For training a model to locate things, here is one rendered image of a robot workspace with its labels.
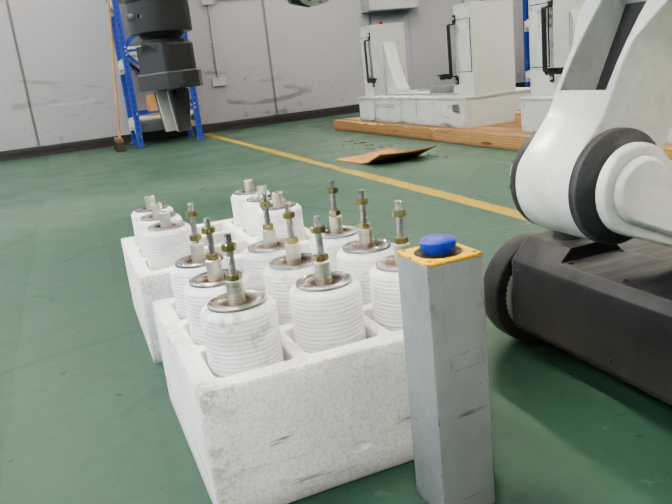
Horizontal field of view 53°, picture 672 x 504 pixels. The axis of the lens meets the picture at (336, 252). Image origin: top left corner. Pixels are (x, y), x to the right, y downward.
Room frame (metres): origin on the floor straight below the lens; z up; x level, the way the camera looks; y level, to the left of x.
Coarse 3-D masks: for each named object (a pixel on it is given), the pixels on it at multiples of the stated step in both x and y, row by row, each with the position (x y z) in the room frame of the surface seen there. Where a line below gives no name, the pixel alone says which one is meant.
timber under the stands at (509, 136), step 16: (336, 128) 5.88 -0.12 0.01; (352, 128) 5.55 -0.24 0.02; (368, 128) 5.25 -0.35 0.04; (384, 128) 4.98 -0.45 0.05; (400, 128) 4.74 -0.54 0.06; (416, 128) 4.52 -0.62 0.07; (432, 128) 4.34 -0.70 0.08; (448, 128) 4.20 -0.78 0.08; (464, 128) 4.10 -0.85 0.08; (480, 128) 4.02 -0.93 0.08; (496, 128) 3.93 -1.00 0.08; (512, 128) 3.84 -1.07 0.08; (480, 144) 3.81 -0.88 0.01; (496, 144) 3.67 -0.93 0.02; (512, 144) 3.53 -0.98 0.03
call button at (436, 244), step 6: (438, 234) 0.73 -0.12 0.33; (444, 234) 0.72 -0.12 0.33; (420, 240) 0.71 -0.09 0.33; (426, 240) 0.71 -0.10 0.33; (432, 240) 0.70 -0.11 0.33; (438, 240) 0.70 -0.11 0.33; (444, 240) 0.70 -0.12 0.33; (450, 240) 0.70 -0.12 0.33; (420, 246) 0.71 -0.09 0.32; (426, 246) 0.70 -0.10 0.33; (432, 246) 0.69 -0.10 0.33; (438, 246) 0.69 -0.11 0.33; (444, 246) 0.69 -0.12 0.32; (450, 246) 0.70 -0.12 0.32; (426, 252) 0.70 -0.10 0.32; (432, 252) 0.70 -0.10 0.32; (438, 252) 0.70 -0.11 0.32; (444, 252) 0.70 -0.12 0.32
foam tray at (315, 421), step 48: (288, 336) 0.85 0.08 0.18; (384, 336) 0.81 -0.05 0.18; (192, 384) 0.74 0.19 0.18; (240, 384) 0.72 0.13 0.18; (288, 384) 0.74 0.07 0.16; (336, 384) 0.76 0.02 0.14; (384, 384) 0.79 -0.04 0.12; (192, 432) 0.83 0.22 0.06; (240, 432) 0.72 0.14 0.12; (288, 432) 0.74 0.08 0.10; (336, 432) 0.76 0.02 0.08; (384, 432) 0.78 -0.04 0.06; (240, 480) 0.71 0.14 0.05; (288, 480) 0.74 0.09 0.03; (336, 480) 0.76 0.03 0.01
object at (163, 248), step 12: (180, 228) 1.29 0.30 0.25; (144, 240) 1.30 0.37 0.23; (156, 240) 1.27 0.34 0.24; (168, 240) 1.28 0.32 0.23; (180, 240) 1.29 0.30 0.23; (156, 252) 1.28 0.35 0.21; (168, 252) 1.27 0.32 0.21; (180, 252) 1.28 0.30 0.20; (156, 264) 1.28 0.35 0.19; (168, 264) 1.27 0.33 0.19
